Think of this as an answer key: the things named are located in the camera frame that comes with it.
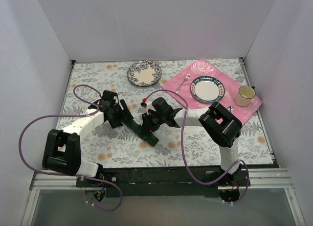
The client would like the aluminium frame rail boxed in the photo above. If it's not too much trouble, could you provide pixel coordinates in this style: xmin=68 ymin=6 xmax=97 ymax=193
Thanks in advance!
xmin=21 ymin=168 xmax=305 ymax=226

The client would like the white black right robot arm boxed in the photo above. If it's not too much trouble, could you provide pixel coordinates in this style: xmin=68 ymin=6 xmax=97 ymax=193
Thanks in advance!
xmin=141 ymin=97 xmax=242 ymax=186

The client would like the silver fork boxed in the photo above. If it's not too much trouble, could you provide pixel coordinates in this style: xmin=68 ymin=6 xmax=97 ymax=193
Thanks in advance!
xmin=176 ymin=74 xmax=190 ymax=93

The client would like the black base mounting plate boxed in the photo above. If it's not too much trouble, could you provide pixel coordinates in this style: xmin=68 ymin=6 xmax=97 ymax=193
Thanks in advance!
xmin=75 ymin=168 xmax=251 ymax=199

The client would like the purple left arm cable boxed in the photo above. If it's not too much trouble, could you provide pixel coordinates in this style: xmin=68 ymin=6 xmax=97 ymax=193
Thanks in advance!
xmin=19 ymin=85 xmax=123 ymax=211

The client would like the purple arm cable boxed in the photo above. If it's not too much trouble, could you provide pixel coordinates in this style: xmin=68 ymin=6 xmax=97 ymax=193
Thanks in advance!
xmin=144 ymin=90 xmax=249 ymax=204
xmin=19 ymin=85 xmax=123 ymax=211

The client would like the blue floral ceramic plate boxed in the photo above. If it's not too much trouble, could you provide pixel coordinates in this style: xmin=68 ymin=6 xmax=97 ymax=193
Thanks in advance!
xmin=127 ymin=60 xmax=162 ymax=87

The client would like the dark green cloth napkin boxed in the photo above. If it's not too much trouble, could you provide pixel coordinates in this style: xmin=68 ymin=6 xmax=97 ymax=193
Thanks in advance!
xmin=123 ymin=119 xmax=159 ymax=147

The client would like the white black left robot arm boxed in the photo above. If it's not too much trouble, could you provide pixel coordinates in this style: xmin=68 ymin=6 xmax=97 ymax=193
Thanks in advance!
xmin=42 ymin=90 xmax=133 ymax=187

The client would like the cream enamel mug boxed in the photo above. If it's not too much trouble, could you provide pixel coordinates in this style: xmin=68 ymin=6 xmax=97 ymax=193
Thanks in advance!
xmin=234 ymin=86 xmax=256 ymax=107

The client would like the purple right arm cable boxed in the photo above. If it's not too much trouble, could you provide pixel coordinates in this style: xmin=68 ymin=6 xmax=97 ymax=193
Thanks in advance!
xmin=144 ymin=90 xmax=249 ymax=204

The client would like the green rimmed white plate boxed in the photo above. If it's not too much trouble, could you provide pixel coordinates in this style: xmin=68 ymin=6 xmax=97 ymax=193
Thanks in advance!
xmin=190 ymin=76 xmax=225 ymax=104

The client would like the silver spoon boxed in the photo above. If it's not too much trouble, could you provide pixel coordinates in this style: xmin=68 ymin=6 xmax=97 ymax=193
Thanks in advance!
xmin=227 ymin=106 xmax=233 ymax=113

